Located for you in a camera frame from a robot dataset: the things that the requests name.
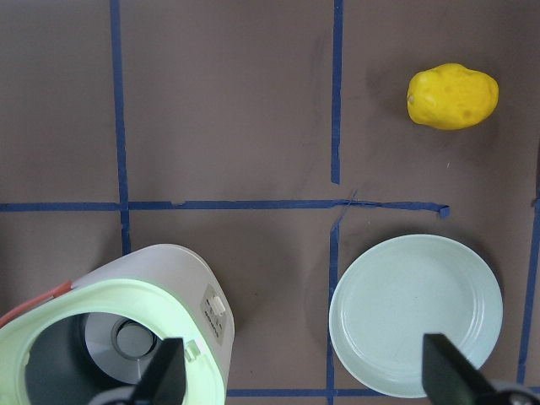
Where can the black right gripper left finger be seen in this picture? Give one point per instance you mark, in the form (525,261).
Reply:
(163,382)

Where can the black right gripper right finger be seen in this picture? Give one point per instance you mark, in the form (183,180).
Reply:
(449,378)

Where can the white toy rice cooker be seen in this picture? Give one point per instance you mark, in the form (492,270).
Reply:
(93,340)

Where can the yellow toy potato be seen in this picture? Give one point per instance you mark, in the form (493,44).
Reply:
(451,97)

